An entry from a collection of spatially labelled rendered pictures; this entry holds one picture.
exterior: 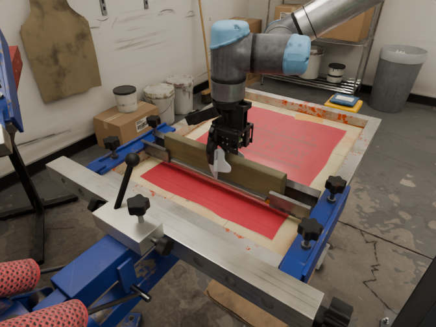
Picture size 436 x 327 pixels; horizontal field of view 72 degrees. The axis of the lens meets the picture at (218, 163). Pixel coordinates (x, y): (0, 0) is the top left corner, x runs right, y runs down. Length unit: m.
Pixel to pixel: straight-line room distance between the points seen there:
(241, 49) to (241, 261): 0.39
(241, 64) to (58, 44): 2.18
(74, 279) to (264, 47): 0.52
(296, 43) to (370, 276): 1.57
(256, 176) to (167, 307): 1.13
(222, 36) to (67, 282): 0.50
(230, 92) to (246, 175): 0.21
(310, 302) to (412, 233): 1.87
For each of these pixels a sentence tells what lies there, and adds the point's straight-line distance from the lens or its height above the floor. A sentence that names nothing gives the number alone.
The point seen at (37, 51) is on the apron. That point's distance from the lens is 2.60.
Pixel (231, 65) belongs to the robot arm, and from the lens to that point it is 0.61.
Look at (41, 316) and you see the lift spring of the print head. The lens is 0.47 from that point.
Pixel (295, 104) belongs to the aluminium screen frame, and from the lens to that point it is 1.25.
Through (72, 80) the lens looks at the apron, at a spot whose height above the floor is 0.65.
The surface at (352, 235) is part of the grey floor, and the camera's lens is 2.14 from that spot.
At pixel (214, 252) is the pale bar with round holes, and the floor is 1.04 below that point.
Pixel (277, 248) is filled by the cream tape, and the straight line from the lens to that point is 0.67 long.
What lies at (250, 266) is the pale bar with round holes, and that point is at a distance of 0.53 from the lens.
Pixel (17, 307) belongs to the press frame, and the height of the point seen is 1.04.
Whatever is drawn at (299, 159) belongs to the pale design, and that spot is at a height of 0.96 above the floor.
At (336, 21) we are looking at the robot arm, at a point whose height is 1.35.
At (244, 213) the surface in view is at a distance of 0.73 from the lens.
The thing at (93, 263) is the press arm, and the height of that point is 1.04.
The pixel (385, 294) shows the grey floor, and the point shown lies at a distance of 1.93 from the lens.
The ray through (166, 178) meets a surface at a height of 0.96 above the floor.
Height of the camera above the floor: 1.46
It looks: 34 degrees down
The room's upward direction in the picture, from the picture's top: straight up
